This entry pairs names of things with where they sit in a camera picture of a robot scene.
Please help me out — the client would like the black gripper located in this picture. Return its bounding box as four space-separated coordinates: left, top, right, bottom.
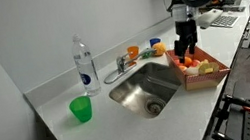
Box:
169 17 203 65

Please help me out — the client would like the red checkered cardboard basket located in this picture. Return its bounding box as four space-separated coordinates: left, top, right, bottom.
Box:
164 40 234 95

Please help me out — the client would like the orange toy fruit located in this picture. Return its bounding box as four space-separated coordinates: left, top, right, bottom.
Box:
182 54 195 69

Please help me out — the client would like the halved orange toy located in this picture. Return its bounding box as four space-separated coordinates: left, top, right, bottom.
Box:
173 58 188 74

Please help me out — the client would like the white toy onion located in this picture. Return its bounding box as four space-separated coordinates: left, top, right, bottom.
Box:
183 64 201 78

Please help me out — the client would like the yellow banana plush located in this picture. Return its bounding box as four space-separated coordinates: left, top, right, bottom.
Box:
196 58 212 73

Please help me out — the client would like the orange plush pineapple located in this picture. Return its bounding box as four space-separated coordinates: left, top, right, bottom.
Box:
139 40 168 60

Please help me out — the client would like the blue plastic cup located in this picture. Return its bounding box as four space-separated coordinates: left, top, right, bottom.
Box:
148 36 163 49

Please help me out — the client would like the grey computer keyboard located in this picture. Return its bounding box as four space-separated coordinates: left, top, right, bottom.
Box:
209 10 241 31

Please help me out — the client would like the orange plastic cup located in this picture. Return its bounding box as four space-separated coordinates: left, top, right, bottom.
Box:
125 45 142 62

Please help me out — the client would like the stainless steel sink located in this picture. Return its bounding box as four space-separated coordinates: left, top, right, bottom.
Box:
104 57 187 125

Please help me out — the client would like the chrome sink faucet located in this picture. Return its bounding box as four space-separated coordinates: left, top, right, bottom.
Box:
100 47 161 85

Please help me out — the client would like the black clamp orange tip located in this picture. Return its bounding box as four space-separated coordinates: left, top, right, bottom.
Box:
219 90 250 118

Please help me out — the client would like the clear plastic water bottle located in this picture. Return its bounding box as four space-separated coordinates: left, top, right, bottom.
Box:
69 31 104 99

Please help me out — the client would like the green plastic cup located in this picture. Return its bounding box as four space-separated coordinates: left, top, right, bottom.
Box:
67 94 95 126

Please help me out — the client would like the silver drawer handle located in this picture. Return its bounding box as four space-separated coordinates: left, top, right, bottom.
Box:
238 19 250 50

